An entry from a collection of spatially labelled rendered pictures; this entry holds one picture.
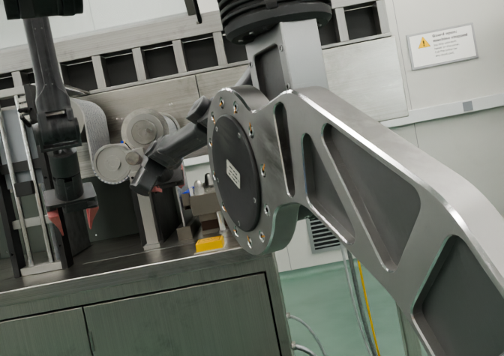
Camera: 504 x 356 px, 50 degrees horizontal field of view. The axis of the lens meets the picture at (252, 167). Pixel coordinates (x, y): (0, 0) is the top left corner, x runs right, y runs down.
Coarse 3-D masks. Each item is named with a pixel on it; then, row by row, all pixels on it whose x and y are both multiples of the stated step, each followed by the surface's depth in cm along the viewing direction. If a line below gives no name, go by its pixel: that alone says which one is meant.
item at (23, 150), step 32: (0, 96) 153; (32, 96) 153; (0, 128) 154; (0, 160) 157; (32, 160) 155; (0, 192) 154; (32, 192) 154; (32, 224) 157; (64, 224) 159; (32, 256) 157; (64, 256) 155
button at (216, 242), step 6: (198, 240) 147; (204, 240) 145; (210, 240) 143; (216, 240) 141; (222, 240) 143; (198, 246) 141; (204, 246) 141; (210, 246) 141; (216, 246) 141; (222, 246) 141
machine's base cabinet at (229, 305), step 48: (144, 288) 142; (192, 288) 142; (240, 288) 142; (0, 336) 143; (48, 336) 143; (96, 336) 143; (144, 336) 143; (192, 336) 143; (240, 336) 143; (288, 336) 143
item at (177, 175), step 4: (180, 168) 151; (164, 172) 145; (168, 172) 147; (172, 172) 150; (176, 172) 151; (180, 172) 150; (164, 176) 147; (168, 176) 148; (172, 176) 150; (176, 176) 150; (180, 176) 150; (160, 180) 148; (164, 180) 149; (168, 180) 149; (172, 180) 150; (176, 180) 149; (180, 180) 149; (156, 184) 149; (160, 184) 150
